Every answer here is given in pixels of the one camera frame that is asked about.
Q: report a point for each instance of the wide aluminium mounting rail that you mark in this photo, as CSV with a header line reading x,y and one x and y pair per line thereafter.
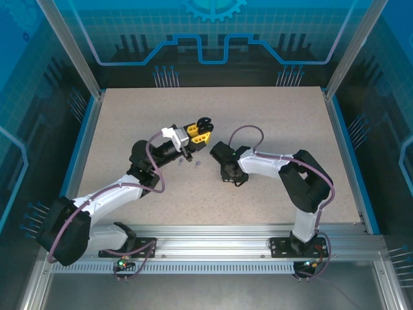
x,y
209,239

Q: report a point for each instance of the blue table edge strip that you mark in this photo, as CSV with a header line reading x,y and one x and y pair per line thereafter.
x,y
344,129
83,129

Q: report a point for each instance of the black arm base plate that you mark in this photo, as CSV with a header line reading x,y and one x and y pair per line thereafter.
x,y
279,248
142,242

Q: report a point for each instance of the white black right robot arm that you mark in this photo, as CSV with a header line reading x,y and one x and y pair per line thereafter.
x,y
306,181

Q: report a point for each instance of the grey metal panel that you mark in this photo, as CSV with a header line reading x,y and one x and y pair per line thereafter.
x,y
209,294

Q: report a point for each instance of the small LED connector board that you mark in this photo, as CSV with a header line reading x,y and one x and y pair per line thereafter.
x,y
309,264
122,263

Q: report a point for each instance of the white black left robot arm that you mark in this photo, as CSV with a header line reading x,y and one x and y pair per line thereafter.
x,y
106,197

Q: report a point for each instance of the aluminium table side rail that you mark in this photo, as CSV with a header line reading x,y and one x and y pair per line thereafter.
x,y
93,122
336,122

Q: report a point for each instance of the black earbud charging case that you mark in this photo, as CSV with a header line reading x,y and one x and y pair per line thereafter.
x,y
204,122

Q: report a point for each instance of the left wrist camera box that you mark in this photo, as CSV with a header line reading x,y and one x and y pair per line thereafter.
x,y
177,137

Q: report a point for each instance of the aluminium frame post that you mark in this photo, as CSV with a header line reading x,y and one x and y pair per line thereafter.
x,y
74,48
356,48

